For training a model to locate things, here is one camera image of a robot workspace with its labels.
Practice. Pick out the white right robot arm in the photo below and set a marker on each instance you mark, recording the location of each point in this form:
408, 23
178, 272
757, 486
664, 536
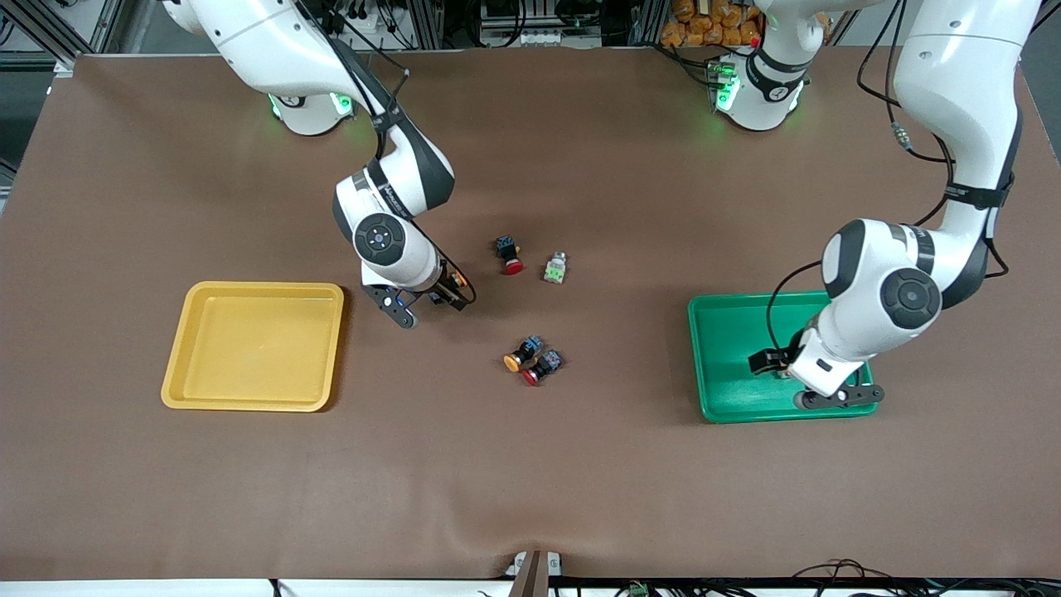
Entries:
249, 33

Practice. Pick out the brown post metal bracket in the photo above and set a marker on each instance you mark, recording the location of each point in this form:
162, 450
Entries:
530, 576

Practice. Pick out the yellow pushbutton blue block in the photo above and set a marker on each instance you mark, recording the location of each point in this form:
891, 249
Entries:
524, 352

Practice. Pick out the red pushbutton black body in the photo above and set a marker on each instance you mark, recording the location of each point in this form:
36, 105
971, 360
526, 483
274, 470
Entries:
507, 249

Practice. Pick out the orange snack pile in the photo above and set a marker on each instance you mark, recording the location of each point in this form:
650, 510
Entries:
704, 25

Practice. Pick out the green plastic tray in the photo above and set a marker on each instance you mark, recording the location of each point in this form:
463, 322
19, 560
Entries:
729, 365

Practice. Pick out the yellow pushbutton dark block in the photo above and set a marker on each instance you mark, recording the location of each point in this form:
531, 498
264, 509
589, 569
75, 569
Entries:
458, 282

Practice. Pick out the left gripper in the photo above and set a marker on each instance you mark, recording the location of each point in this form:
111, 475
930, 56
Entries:
772, 361

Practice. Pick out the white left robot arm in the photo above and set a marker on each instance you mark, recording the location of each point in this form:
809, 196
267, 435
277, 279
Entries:
953, 83

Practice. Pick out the aluminium frame profile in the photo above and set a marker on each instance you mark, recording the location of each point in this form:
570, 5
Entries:
108, 25

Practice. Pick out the yellow plastic tray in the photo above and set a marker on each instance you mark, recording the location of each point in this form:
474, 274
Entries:
249, 356

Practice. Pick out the red pushbutton blue block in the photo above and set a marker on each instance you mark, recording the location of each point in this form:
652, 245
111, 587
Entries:
543, 367

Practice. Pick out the white power strip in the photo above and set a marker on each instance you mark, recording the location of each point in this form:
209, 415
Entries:
522, 38

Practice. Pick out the brown table mat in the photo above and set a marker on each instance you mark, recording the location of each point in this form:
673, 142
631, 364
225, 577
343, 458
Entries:
530, 464

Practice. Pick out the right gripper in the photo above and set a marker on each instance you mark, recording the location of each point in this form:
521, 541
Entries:
448, 286

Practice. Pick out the green terminal connector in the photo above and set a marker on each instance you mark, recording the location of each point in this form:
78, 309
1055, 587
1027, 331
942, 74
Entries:
637, 590

